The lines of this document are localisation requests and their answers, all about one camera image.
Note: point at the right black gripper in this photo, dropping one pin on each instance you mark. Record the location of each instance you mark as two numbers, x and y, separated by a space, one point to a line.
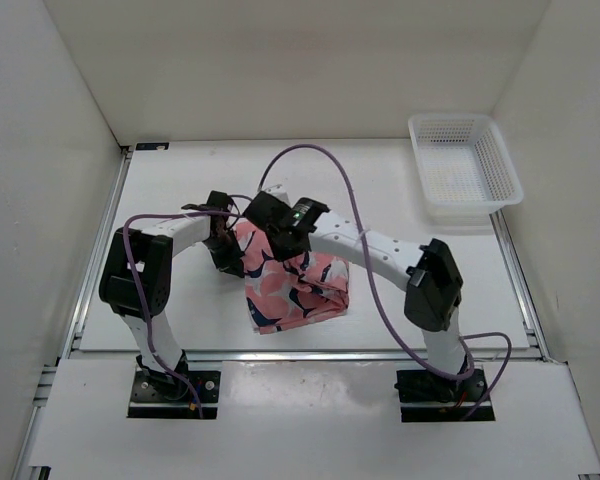
283 254

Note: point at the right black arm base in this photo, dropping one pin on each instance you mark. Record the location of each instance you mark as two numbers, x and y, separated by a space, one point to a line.
426 398

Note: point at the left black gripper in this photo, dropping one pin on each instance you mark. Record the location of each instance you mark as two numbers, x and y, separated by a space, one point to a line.
233 262

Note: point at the aluminium rail frame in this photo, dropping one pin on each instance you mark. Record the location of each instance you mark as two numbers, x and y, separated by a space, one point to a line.
318 402

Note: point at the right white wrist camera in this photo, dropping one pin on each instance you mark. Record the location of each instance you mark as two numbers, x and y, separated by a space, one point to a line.
278 191

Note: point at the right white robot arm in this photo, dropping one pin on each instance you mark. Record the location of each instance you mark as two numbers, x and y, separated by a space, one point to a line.
427 274

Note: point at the pink shark print shorts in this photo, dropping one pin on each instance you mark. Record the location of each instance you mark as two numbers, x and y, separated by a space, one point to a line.
307 289

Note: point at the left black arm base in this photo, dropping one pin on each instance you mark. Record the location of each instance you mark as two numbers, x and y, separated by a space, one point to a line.
155 395

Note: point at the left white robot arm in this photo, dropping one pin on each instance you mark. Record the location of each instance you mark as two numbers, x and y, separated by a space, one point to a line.
137 275

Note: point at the white plastic basket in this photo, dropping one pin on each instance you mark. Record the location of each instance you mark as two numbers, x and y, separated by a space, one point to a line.
464 166

